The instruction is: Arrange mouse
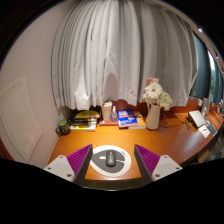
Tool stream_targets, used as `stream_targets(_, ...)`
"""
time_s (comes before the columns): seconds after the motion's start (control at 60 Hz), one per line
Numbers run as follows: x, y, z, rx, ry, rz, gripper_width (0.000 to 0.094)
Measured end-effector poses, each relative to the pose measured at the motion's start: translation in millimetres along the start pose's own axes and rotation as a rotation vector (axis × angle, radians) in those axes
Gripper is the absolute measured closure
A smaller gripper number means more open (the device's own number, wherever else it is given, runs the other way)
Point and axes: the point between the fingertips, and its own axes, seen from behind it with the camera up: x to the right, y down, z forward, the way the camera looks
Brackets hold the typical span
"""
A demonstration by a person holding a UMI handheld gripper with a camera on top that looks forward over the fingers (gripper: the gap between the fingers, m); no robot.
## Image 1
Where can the dark glass window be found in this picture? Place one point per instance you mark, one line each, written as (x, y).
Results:
(201, 66)

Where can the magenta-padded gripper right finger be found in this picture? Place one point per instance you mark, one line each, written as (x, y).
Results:
(165, 166)

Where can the dark green mug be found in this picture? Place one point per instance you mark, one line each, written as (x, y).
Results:
(63, 127)

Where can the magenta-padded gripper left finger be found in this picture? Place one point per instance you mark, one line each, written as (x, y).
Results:
(60, 166)

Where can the blue book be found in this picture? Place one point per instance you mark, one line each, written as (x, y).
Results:
(126, 118)

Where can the white and grey mouse pad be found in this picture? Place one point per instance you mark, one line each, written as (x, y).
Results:
(120, 166)

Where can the red book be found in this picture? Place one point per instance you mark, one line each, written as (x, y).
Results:
(107, 123)

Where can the white laptop stand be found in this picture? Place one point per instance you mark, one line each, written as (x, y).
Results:
(196, 118)

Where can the white flower bouquet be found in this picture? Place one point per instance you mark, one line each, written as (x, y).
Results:
(156, 93)

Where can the white pleated curtain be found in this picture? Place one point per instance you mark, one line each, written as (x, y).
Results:
(123, 50)

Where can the dark grey computer mouse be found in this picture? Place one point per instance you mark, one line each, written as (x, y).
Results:
(110, 158)

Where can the white pitcher vase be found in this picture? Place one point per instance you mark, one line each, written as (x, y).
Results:
(153, 117)

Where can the yellow and black book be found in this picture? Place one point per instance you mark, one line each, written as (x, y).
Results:
(86, 115)

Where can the clear sanitizer bottle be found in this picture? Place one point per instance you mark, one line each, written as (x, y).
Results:
(114, 116)

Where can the orange book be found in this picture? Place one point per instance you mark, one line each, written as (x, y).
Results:
(141, 122)

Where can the white and yellow book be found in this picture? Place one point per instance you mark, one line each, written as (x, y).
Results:
(82, 128)

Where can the cream tumbler with lid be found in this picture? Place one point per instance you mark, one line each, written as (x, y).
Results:
(106, 111)

